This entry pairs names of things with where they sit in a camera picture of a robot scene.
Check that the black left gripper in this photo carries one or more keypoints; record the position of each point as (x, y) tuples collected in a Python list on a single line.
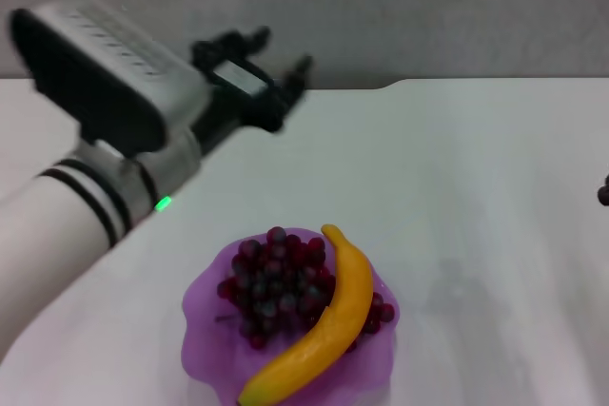
[(247, 102)]

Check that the purple wavy plastic plate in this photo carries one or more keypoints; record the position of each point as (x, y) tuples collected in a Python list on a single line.
[(214, 344)]

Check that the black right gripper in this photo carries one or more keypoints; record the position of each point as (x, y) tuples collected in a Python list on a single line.
[(604, 194)]

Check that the yellow banana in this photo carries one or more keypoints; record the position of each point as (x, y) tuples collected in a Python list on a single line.
[(342, 311)]

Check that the dark red grape bunch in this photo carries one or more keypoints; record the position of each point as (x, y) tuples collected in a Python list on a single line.
[(276, 282)]

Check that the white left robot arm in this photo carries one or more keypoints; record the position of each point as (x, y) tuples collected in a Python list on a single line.
[(47, 235)]

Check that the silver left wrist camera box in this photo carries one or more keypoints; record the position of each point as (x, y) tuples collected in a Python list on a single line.
[(104, 73)]

